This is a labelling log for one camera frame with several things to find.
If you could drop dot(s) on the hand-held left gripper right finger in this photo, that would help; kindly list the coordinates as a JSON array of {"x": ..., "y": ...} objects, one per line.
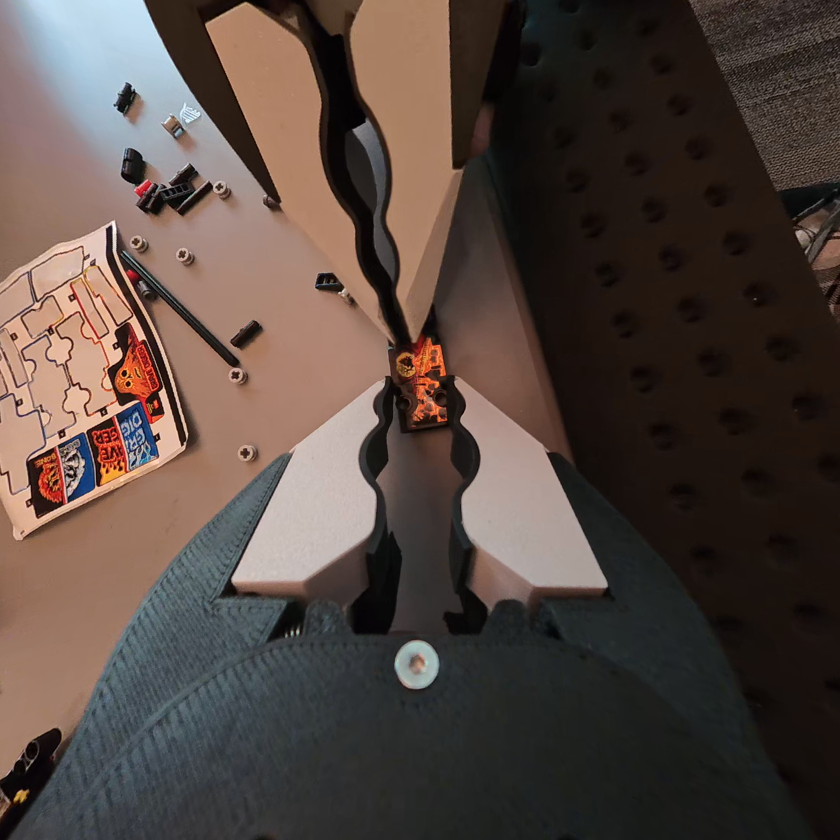
[{"x": 538, "y": 525}]

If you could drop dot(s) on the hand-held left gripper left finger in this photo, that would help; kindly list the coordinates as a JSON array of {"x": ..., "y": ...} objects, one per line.
[{"x": 308, "y": 525}]

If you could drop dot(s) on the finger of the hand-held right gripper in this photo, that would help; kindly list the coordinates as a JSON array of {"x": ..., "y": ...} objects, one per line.
[
  {"x": 275, "y": 98},
  {"x": 413, "y": 98}
]

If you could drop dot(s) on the orange flame sticker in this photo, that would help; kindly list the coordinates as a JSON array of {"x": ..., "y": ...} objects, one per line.
[{"x": 420, "y": 380}]

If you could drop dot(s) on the sticker sheet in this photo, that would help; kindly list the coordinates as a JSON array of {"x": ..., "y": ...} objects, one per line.
[{"x": 65, "y": 367}]

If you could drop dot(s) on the grey desk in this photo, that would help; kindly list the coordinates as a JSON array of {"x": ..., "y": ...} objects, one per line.
[{"x": 295, "y": 407}]

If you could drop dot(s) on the person's right hand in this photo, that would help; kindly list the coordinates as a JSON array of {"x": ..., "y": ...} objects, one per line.
[{"x": 484, "y": 131}]

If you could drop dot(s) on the grey toy bush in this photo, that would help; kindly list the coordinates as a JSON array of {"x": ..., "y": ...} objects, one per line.
[
  {"x": 247, "y": 452},
  {"x": 185, "y": 254},
  {"x": 138, "y": 243},
  {"x": 222, "y": 189},
  {"x": 237, "y": 375}
]

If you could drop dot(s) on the black toy connector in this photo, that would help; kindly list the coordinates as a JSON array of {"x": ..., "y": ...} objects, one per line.
[{"x": 131, "y": 164}]

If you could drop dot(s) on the black toy grille tile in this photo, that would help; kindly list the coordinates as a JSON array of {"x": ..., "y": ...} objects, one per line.
[{"x": 174, "y": 192}]

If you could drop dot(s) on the black toy grille slope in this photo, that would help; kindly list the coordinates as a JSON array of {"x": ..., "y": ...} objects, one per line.
[{"x": 328, "y": 282}]

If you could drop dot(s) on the small dark toy pin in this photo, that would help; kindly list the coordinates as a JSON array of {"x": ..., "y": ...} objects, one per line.
[{"x": 148, "y": 289}]

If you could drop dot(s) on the long black toy axle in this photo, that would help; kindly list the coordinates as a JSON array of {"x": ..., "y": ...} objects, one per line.
[{"x": 180, "y": 308}]

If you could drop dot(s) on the toy truck model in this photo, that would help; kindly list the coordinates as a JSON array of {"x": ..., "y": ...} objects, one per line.
[{"x": 29, "y": 761}]

